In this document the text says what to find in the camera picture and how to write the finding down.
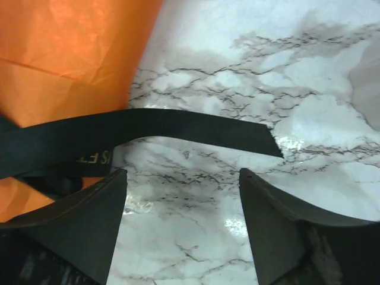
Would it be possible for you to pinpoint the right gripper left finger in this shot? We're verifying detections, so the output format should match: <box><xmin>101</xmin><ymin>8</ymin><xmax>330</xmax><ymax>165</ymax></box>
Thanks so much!
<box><xmin>1</xmin><ymin>169</ymin><xmax>127</xmax><ymax>284</ymax></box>

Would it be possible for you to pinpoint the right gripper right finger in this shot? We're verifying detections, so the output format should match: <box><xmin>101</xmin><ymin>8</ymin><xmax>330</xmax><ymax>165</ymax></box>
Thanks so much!
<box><xmin>239</xmin><ymin>169</ymin><xmax>379</xmax><ymax>284</ymax></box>

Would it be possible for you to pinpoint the black ribbon gold lettering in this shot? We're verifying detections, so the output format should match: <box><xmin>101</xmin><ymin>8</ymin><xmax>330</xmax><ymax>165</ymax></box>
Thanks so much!
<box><xmin>1</xmin><ymin>108</ymin><xmax>283</xmax><ymax>178</ymax></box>

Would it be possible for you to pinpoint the orange paper flower wrap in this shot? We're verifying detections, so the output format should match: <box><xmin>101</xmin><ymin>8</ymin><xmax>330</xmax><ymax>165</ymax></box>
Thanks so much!
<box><xmin>0</xmin><ymin>0</ymin><xmax>164</xmax><ymax>223</ymax></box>

